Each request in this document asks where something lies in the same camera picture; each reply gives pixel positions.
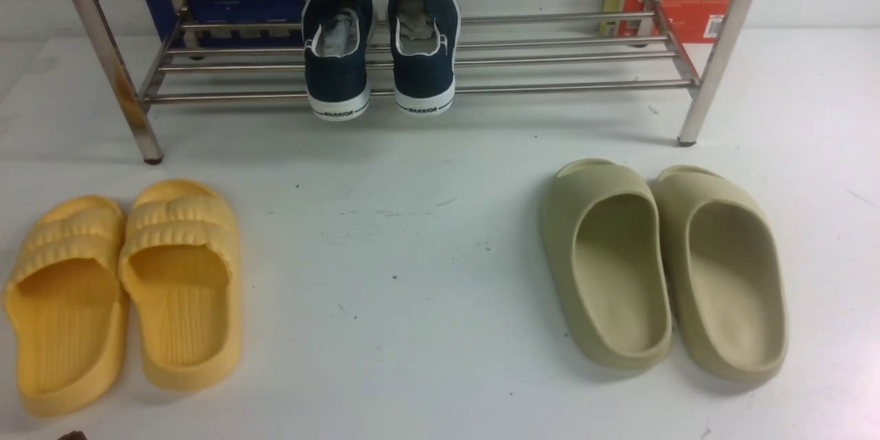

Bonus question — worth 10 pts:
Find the navy canvas shoe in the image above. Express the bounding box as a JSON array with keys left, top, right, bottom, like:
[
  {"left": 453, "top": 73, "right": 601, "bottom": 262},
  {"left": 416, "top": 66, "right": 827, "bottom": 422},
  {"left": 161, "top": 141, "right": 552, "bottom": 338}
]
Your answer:
[
  {"left": 301, "top": 0, "right": 378, "bottom": 122},
  {"left": 386, "top": 0, "right": 461, "bottom": 117}
]

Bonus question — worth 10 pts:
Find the stainless steel shoe rack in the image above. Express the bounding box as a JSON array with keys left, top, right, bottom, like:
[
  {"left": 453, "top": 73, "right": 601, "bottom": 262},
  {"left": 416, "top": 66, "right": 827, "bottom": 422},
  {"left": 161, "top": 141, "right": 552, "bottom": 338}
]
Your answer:
[{"left": 72, "top": 0, "right": 753, "bottom": 165}]

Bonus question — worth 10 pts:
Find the left olive foam slipper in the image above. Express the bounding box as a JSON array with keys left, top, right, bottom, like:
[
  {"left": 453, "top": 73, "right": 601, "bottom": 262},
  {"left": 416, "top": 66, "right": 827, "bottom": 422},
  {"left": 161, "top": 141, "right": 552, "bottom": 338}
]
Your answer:
[{"left": 540, "top": 159, "right": 672, "bottom": 371}]

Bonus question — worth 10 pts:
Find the olive foam slipper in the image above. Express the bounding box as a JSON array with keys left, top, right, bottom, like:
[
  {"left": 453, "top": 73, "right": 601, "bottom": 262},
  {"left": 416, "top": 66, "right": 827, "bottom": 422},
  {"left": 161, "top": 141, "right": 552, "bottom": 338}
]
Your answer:
[
  {"left": 540, "top": 159, "right": 672, "bottom": 371},
  {"left": 650, "top": 165, "right": 789, "bottom": 384}
]

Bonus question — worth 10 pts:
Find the right yellow slipper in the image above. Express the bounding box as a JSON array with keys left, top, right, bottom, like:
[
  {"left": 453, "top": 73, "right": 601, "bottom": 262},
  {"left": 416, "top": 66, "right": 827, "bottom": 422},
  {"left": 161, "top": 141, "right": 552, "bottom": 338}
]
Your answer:
[{"left": 118, "top": 179, "right": 244, "bottom": 392}]

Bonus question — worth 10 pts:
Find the yellow slipper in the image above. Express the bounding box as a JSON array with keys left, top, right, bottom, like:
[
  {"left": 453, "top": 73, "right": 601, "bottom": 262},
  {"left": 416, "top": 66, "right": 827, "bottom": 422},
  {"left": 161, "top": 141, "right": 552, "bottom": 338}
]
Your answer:
[
  {"left": 118, "top": 179, "right": 244, "bottom": 392},
  {"left": 3, "top": 195, "right": 129, "bottom": 417}
]

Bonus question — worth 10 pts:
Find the right olive foam slipper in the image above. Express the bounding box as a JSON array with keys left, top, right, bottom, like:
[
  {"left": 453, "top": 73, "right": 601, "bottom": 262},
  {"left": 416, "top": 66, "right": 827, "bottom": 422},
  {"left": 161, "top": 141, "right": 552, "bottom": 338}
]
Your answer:
[{"left": 650, "top": 165, "right": 789, "bottom": 384}]

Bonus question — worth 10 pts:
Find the left yellow slipper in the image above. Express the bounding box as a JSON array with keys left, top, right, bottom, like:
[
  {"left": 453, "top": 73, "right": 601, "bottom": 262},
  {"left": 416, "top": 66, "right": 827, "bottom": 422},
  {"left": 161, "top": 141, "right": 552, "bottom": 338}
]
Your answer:
[{"left": 3, "top": 195, "right": 129, "bottom": 417}]

